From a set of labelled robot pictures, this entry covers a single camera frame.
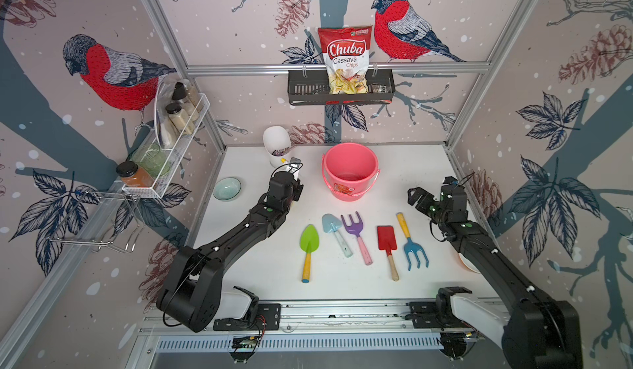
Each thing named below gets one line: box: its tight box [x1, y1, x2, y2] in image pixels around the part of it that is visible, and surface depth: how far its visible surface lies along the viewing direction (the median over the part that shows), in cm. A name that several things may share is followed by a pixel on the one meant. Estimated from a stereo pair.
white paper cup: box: [262, 125, 292, 169], surface depth 108 cm
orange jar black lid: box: [115, 160, 155, 187], surface depth 62 cm
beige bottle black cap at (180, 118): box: [165, 102, 196, 136], surface depth 78 cm
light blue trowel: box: [321, 213, 354, 258], surface depth 93 cm
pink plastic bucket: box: [321, 142, 381, 202], surface depth 96 cm
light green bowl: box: [212, 176, 243, 202], surface depth 103 cm
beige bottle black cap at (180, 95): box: [171, 82, 200, 122], surface depth 83 cm
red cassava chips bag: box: [317, 25, 373, 94], surface depth 83 cm
